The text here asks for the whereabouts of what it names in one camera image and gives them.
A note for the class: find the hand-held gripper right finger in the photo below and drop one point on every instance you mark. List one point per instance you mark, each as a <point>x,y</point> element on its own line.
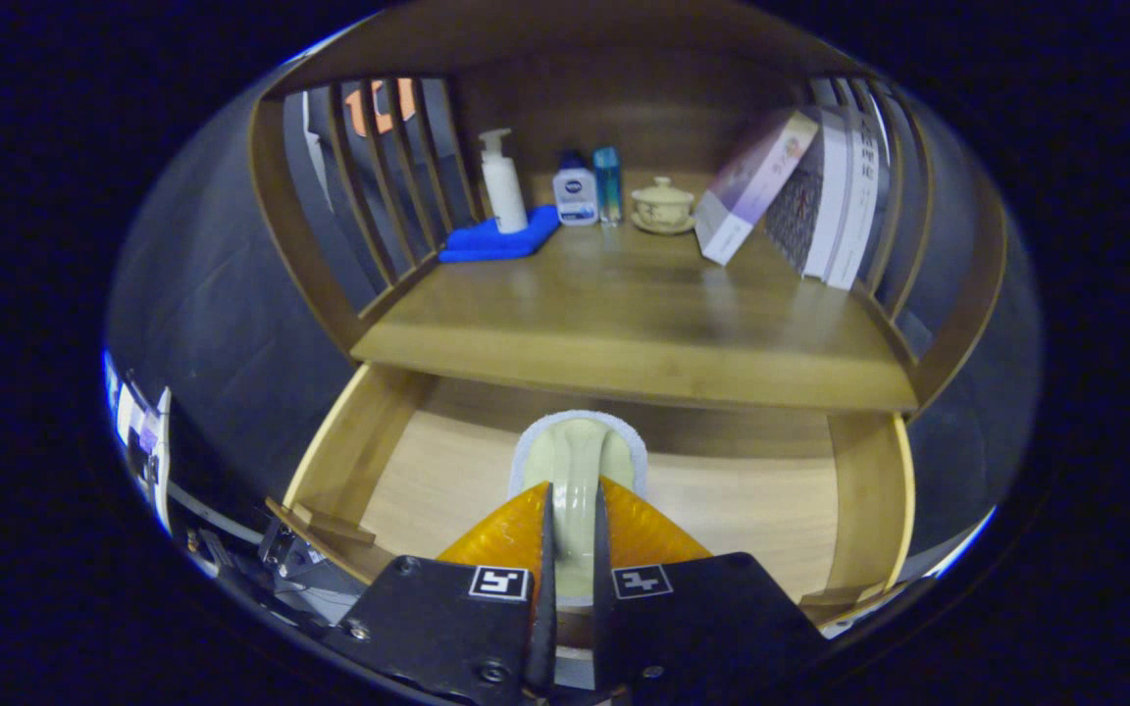
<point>602,588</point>

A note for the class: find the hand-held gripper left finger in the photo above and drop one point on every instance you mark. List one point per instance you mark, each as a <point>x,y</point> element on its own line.
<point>545,588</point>

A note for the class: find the wooden drawer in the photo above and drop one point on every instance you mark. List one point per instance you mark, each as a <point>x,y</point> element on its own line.
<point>722,510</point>

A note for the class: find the wooden countertop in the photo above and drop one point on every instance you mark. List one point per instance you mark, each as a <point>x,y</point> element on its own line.
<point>624,314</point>

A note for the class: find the wooden cabinet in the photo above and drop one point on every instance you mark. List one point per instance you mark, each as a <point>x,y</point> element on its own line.
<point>643,108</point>

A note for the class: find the blue folded cloth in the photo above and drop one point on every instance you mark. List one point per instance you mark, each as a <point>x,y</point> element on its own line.
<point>496,241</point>

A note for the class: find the beige lidded teacup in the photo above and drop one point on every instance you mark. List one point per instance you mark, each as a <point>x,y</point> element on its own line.
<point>663,207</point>

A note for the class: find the white lotion bottle blue cap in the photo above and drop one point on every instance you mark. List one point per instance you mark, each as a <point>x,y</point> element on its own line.
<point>575,196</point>

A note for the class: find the white pump bottle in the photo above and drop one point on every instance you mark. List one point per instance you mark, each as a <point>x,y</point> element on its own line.
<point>503,188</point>

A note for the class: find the teal slim bottle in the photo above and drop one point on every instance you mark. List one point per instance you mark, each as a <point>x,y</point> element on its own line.
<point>608,184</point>

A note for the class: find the grey patterned book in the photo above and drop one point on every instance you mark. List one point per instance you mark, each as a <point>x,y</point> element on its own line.
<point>796,211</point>

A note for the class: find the purple white leaning book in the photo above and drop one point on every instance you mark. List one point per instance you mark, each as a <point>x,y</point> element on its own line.
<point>751,186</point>

